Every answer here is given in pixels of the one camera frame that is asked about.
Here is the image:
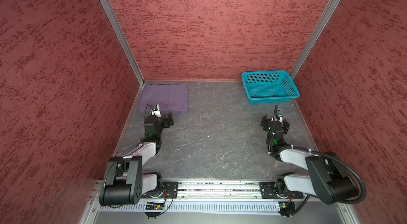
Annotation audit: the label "purple trousers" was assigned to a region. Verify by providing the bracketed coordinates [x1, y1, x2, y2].
[137, 84, 189, 114]

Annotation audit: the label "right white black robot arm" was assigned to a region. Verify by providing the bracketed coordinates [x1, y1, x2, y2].
[260, 113, 367, 205]

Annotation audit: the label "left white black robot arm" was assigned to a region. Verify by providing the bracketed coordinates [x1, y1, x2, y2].
[99, 112, 174, 207]

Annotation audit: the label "teal plastic basket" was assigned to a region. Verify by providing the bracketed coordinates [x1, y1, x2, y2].
[241, 71, 300, 105]

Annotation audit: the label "right connector board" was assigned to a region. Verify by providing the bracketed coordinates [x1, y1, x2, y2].
[279, 202, 296, 217]

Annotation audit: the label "connector board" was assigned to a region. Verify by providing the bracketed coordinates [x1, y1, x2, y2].
[279, 202, 296, 217]
[145, 202, 166, 211]

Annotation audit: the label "left connector board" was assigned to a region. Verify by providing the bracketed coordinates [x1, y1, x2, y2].
[145, 202, 166, 211]

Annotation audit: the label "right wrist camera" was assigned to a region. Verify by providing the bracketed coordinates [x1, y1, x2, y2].
[276, 110, 283, 123]

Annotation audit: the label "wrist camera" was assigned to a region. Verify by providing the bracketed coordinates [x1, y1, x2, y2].
[149, 104, 161, 118]
[276, 110, 283, 123]

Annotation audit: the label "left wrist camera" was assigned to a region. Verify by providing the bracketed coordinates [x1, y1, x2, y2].
[149, 104, 161, 118]

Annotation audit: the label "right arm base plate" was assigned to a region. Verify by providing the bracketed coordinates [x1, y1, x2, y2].
[259, 182, 305, 200]

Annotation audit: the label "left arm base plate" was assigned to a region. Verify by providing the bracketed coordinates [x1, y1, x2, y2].
[141, 181, 179, 200]

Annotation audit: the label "aluminium front rail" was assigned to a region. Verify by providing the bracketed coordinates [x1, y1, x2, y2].
[133, 179, 307, 205]

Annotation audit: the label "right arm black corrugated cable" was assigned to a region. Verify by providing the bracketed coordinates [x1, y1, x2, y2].
[268, 105, 367, 218]

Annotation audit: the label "white slotted cable duct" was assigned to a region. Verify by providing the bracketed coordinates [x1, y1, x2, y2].
[99, 201, 280, 215]

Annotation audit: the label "left aluminium corner post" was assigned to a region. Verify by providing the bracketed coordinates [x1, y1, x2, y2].
[99, 0, 145, 86]

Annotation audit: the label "aluminium corner post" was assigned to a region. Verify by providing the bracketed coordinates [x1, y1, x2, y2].
[290, 0, 341, 79]
[99, 0, 145, 86]

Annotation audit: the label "right aluminium corner post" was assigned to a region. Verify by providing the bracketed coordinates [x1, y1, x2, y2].
[290, 0, 341, 79]

